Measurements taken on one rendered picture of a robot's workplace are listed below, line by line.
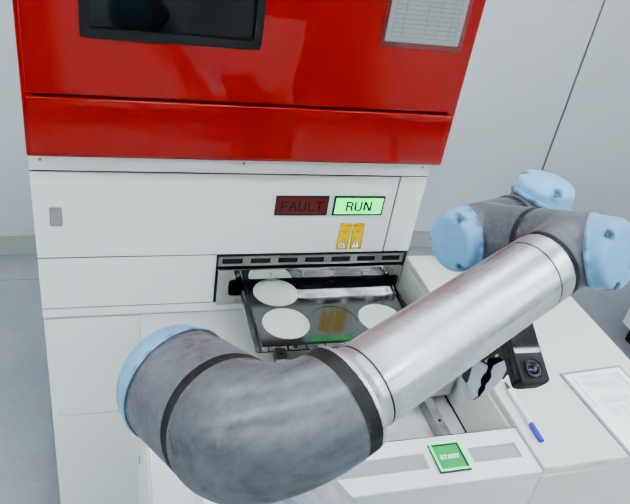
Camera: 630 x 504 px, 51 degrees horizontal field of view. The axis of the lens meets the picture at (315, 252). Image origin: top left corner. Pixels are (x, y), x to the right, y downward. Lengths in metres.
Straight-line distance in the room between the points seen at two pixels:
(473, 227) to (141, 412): 0.40
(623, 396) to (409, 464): 0.48
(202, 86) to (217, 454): 0.83
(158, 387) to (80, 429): 1.21
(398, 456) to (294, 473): 0.62
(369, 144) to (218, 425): 0.92
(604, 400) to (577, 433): 0.12
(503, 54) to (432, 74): 1.94
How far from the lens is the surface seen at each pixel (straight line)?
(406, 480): 1.09
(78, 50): 1.19
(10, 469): 2.33
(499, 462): 1.17
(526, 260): 0.65
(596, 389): 1.39
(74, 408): 1.72
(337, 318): 1.44
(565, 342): 1.48
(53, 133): 1.25
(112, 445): 1.82
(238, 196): 1.38
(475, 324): 0.58
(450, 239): 0.77
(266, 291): 1.48
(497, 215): 0.76
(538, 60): 3.37
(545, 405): 1.31
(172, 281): 1.48
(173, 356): 0.58
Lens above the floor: 1.78
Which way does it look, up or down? 32 degrees down
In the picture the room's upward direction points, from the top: 10 degrees clockwise
